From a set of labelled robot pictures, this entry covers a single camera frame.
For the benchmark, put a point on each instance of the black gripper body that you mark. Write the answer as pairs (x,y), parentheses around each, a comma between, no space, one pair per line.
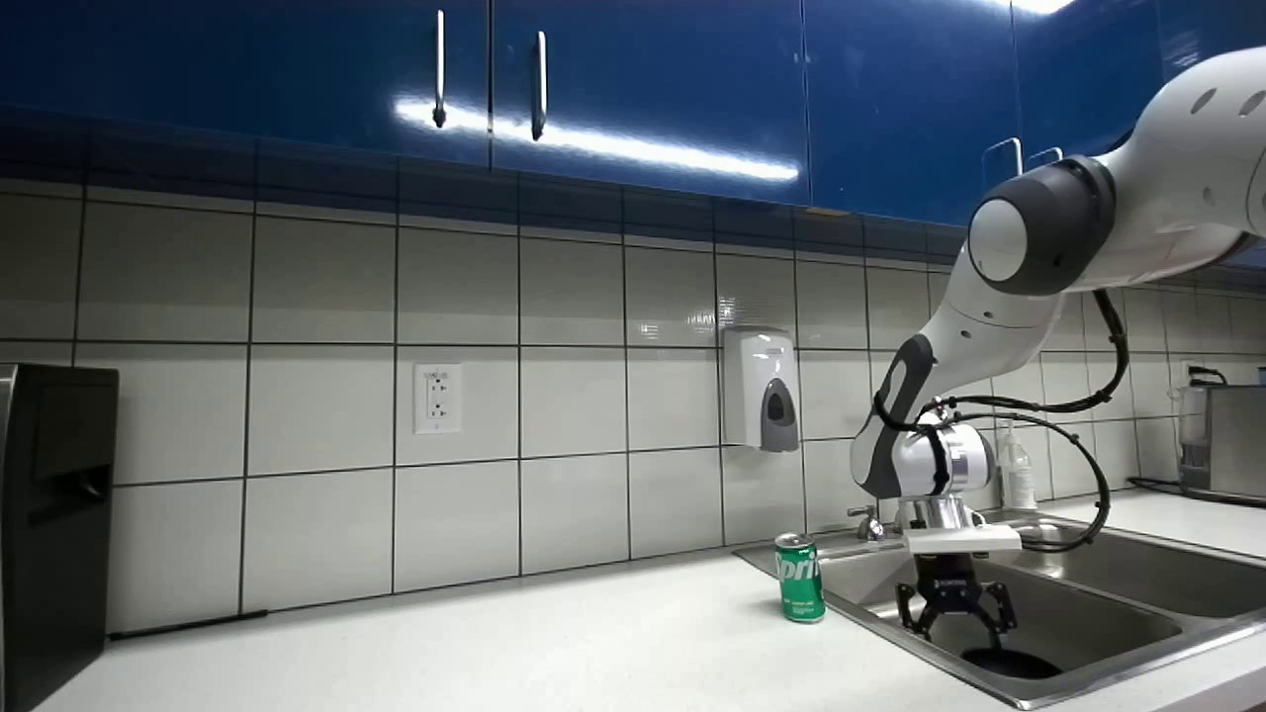
(951,584)

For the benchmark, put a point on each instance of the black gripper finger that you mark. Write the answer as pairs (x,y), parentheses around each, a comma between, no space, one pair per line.
(1002,619)
(917,623)

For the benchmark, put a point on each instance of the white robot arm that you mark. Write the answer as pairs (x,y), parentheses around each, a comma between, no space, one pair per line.
(1172,195)

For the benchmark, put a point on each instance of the stainless steel double sink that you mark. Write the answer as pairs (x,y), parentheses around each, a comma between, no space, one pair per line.
(1109,612)

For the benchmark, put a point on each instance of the clear pump soap bottle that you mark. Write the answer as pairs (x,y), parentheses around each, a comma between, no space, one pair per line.
(1014,478)

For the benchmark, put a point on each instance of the green soda can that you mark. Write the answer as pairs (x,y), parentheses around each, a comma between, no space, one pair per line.
(799,588)

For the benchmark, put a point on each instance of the blue upper cabinets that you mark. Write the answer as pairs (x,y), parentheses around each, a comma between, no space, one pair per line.
(888,108)

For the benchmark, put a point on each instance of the black coffee maker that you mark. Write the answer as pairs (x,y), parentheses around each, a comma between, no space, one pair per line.
(57,467)

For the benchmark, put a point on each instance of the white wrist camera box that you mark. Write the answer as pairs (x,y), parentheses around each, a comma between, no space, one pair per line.
(961,538)

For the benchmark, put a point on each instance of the white wall soap dispenser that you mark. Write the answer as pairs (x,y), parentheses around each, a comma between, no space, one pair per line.
(760,393)

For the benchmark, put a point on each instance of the white wall power outlet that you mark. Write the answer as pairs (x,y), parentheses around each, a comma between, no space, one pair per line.
(437,396)

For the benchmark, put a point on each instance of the right silver cabinet handle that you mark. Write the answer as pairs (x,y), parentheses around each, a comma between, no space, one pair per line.
(538,108)

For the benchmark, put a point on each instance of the silver cabinet handle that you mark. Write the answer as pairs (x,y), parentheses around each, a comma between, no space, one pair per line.
(538,108)
(439,69)

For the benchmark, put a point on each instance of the left silver cabinet handle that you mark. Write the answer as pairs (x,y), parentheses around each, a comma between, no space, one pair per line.
(439,69)

